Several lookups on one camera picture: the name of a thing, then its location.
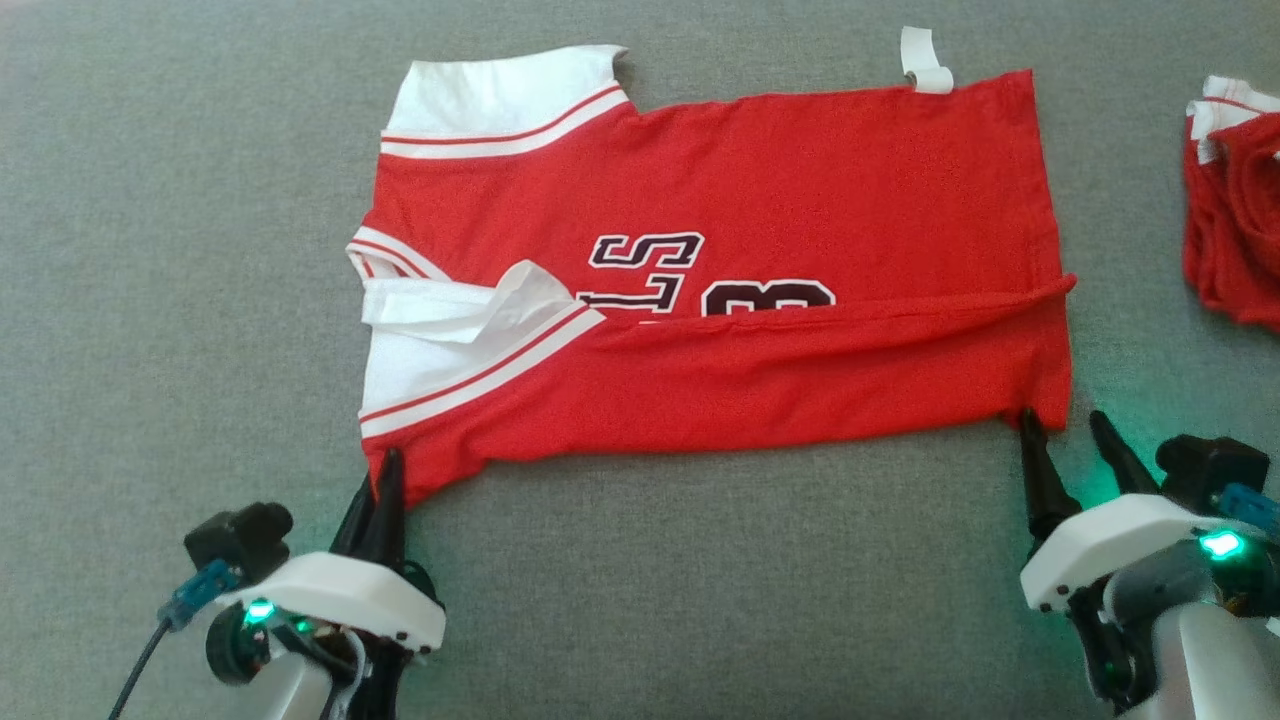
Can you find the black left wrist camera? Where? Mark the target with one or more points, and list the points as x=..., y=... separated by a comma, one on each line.
x=240, y=535

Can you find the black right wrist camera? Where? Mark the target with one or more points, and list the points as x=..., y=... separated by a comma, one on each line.
x=1205, y=470

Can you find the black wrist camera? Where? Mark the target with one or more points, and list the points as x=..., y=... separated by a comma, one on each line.
x=240, y=535
x=1205, y=470

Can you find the grey sofa seat cushion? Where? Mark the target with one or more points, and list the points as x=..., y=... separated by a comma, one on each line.
x=640, y=600

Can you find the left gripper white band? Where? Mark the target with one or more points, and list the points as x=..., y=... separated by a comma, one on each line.
x=340, y=595

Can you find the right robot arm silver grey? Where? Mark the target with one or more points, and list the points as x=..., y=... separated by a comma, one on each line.
x=1210, y=660

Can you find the red white basketball jersey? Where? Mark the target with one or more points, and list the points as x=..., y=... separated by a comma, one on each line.
x=800, y=180

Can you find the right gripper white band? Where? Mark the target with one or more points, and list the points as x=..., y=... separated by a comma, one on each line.
x=1110, y=545

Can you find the folded red white garment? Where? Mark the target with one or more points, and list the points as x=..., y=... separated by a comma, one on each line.
x=1235, y=220

